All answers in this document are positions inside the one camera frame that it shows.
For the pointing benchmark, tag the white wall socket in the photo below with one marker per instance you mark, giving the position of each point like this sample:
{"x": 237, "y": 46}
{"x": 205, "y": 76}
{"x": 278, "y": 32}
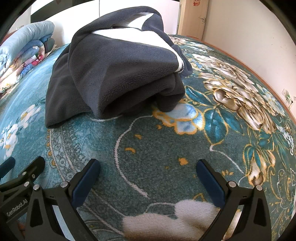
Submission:
{"x": 287, "y": 97}

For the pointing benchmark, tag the light wooden door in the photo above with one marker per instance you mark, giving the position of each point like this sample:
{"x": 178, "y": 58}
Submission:
{"x": 192, "y": 20}

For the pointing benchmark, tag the floral printed folded quilt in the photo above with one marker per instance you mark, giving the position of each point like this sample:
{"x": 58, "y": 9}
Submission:
{"x": 20, "y": 67}

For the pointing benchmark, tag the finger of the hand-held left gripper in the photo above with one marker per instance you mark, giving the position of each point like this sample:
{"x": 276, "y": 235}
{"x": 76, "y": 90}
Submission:
{"x": 7, "y": 165}
{"x": 37, "y": 165}

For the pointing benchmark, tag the white wardrobe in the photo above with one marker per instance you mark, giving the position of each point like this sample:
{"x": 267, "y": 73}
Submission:
{"x": 76, "y": 14}

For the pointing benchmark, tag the teal floral blanket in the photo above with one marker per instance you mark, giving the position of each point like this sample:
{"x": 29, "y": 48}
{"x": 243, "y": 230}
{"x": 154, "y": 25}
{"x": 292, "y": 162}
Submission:
{"x": 148, "y": 148}

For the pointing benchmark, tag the grey pillow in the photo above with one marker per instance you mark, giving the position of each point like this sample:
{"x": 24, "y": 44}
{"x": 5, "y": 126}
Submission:
{"x": 50, "y": 44}

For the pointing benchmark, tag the light blue folded quilt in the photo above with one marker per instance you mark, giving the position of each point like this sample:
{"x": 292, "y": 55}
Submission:
{"x": 25, "y": 34}

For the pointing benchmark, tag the red door sticker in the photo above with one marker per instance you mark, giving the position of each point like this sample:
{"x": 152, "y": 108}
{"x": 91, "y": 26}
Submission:
{"x": 196, "y": 2}

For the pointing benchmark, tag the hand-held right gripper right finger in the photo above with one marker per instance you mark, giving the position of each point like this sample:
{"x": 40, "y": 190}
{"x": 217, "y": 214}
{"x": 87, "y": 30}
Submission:
{"x": 211, "y": 182}

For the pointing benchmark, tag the navy and white fleece garment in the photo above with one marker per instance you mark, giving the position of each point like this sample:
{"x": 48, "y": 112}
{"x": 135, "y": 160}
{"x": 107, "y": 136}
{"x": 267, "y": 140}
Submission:
{"x": 120, "y": 69}

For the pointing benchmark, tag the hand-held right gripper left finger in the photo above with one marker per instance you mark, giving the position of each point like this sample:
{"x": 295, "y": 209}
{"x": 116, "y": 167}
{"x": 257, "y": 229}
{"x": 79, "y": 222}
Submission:
{"x": 85, "y": 182}

